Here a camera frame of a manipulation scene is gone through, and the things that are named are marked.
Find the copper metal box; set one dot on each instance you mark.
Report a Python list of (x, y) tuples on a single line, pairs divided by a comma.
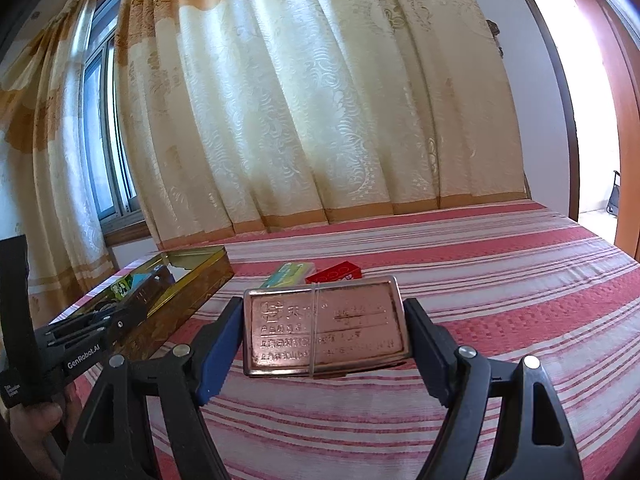
[(325, 327)]

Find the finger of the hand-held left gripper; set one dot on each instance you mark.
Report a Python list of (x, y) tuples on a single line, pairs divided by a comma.
[(147, 292), (80, 327)]

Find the person's left hand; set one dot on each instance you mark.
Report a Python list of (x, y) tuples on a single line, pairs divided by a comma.
[(42, 417)]

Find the gold tin box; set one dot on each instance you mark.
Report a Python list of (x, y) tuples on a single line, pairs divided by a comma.
[(200, 285)]

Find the red striped bed sheet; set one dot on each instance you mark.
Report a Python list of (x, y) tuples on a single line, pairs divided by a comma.
[(500, 270)]

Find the red box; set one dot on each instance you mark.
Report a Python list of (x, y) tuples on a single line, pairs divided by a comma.
[(334, 273)]

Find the dark folding chair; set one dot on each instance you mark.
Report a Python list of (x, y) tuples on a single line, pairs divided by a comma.
[(614, 192)]

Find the wooden door frame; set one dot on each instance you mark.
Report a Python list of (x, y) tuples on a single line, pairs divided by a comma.
[(627, 135)]

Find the green printed pack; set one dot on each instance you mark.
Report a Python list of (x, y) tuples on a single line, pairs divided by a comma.
[(121, 290)]

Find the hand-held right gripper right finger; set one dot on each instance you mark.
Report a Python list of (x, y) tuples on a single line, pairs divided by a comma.
[(432, 352)]

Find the cream patterned curtain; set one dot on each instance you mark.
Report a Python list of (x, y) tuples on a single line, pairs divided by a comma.
[(325, 90)]

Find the window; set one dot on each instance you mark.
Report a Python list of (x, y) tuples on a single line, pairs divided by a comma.
[(107, 125)]

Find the green card box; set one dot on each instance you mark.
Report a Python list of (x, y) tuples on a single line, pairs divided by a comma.
[(287, 275)]

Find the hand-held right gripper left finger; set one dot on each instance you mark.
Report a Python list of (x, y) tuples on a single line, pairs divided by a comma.
[(216, 355)]

